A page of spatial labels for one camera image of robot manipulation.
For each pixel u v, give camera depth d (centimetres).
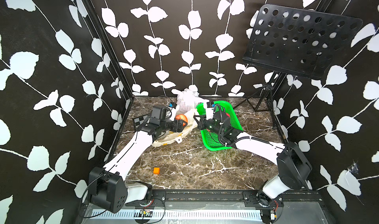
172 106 72
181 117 78
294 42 66
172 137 81
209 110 71
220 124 60
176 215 70
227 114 102
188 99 107
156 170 82
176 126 70
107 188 39
